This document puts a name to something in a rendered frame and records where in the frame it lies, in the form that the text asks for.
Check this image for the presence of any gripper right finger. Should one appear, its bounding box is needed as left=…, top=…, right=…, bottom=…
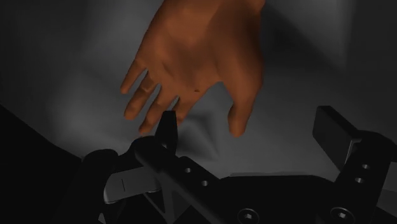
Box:
left=312, top=105, right=397, bottom=224

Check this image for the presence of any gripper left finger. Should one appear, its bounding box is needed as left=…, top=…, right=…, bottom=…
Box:
left=52, top=110, right=228, bottom=224

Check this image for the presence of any grey bed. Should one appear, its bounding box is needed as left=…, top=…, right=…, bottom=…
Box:
left=0, top=0, right=397, bottom=218

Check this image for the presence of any brown hand figure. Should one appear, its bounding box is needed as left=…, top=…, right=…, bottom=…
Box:
left=120, top=0, right=267, bottom=138

